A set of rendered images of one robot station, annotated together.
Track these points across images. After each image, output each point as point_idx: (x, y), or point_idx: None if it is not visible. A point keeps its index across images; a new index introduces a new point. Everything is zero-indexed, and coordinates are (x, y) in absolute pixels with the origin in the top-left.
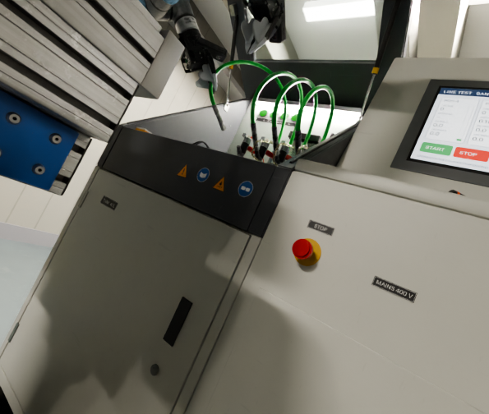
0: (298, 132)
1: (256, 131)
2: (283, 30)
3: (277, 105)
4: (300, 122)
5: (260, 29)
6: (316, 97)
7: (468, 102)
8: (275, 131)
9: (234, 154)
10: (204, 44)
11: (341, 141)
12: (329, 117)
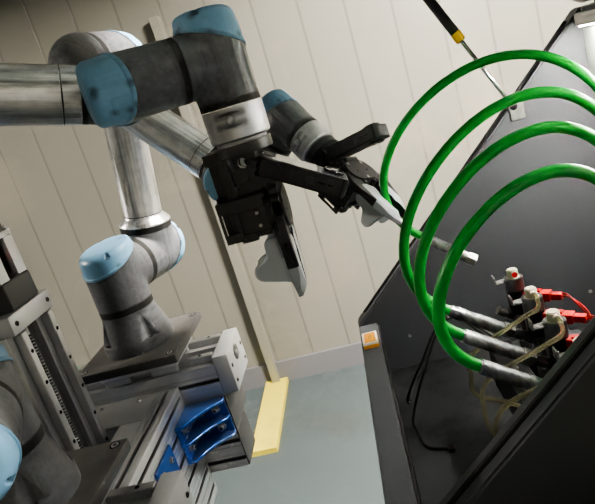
0: (481, 374)
1: (471, 318)
2: (324, 183)
3: (425, 312)
4: (463, 361)
5: (275, 264)
6: (562, 133)
7: None
8: (472, 345)
9: None
10: (338, 156)
11: (571, 392)
12: None
